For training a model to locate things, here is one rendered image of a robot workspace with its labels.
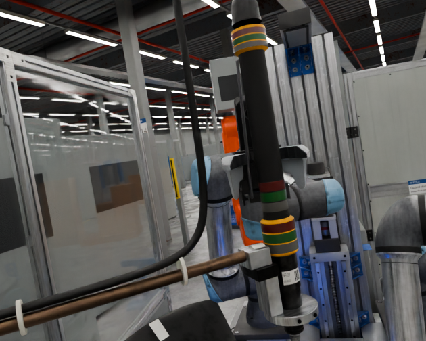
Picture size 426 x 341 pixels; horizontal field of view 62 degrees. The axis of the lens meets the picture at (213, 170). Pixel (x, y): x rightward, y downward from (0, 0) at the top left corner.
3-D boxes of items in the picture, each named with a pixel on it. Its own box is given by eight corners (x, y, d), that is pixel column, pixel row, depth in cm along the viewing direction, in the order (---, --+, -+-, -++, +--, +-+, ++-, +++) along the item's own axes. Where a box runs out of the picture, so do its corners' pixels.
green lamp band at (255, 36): (243, 39, 42) (241, 33, 42) (227, 51, 46) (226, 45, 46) (274, 38, 44) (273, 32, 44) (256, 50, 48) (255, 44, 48)
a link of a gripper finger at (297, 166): (333, 189, 44) (292, 186, 53) (326, 141, 44) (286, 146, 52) (312, 193, 43) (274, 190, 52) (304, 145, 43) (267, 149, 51)
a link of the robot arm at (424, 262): (393, 277, 125) (388, 239, 124) (439, 278, 118) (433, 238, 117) (391, 291, 115) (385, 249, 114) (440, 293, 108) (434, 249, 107)
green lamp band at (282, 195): (270, 203, 44) (268, 193, 44) (255, 201, 47) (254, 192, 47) (292, 197, 45) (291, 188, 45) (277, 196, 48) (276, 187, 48)
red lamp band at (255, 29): (241, 32, 42) (241, 26, 42) (226, 44, 46) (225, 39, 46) (273, 32, 44) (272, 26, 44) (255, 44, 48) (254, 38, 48)
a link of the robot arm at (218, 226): (251, 303, 126) (242, 157, 105) (209, 313, 123) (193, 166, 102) (240, 281, 137) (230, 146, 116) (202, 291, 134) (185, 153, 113)
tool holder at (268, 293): (270, 339, 41) (257, 256, 41) (241, 316, 48) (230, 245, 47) (330, 314, 45) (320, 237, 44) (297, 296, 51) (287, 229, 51)
